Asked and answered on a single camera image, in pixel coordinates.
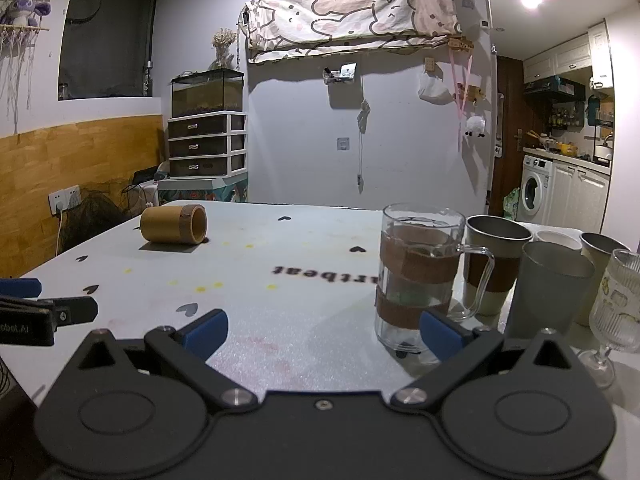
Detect white drawer unit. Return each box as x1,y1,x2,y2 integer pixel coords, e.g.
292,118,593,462
167,112,249,179

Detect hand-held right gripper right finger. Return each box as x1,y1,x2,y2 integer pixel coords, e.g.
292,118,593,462
389,308,584,414

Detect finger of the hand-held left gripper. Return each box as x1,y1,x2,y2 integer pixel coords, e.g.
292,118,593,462
0,295,99,329
0,278,43,300

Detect white sheep plush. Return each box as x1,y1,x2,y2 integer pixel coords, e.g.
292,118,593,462
462,114,489,139

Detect hanging white cable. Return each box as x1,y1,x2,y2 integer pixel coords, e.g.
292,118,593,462
355,99,371,194

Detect white washing machine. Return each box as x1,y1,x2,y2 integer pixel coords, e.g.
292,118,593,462
519,153,555,225

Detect printed low cabinet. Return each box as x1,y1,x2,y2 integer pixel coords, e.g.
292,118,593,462
157,174,250,206

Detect printed cloth cover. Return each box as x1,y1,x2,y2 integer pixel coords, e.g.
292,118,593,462
243,0,464,64

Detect ribbed glass goblet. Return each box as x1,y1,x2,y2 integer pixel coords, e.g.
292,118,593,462
579,248,640,390

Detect brown wooden door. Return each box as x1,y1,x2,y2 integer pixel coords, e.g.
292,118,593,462
487,54,526,219

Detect black mesh net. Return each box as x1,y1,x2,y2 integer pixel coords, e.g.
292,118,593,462
62,179,152,252

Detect metal cup with brown band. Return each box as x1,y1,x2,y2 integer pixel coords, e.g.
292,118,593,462
462,214,534,317

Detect green bag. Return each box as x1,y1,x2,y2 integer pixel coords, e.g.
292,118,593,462
502,187,522,221

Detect dried flower vase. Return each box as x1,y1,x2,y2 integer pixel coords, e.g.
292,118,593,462
209,28,239,71

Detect dark window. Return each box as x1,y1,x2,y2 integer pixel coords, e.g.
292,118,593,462
58,0,164,101

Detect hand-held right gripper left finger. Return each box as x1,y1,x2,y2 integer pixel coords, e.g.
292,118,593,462
74,308,259,414

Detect plain metal cup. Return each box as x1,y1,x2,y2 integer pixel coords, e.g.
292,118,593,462
574,232,632,329

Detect macrame wall hanging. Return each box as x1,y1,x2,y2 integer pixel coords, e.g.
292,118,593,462
0,0,54,135

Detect pink hanging ribbon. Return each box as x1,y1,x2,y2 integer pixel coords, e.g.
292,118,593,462
449,47,476,153

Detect glass fish tank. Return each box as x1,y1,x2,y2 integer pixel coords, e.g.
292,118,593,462
170,68,246,120

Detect white upper kitchen cabinets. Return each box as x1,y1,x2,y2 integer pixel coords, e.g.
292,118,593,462
522,19,615,90

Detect glass mug with brown bands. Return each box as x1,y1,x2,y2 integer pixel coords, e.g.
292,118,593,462
373,203,496,357

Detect purple plush toy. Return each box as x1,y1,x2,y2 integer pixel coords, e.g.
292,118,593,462
0,0,53,29

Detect bamboo cup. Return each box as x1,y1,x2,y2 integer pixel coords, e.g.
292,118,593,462
138,203,209,246

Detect small wall shelf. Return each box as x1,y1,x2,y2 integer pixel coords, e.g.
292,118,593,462
322,62,359,85

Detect grey matte cup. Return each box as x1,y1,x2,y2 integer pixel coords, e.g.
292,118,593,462
504,240,596,342

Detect white power socket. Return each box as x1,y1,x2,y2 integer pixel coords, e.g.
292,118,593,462
48,184,82,216

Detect hanging white bag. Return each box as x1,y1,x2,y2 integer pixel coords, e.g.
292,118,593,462
417,72,451,106

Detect white ceramic cup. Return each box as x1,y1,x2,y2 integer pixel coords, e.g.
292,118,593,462
533,229,584,252

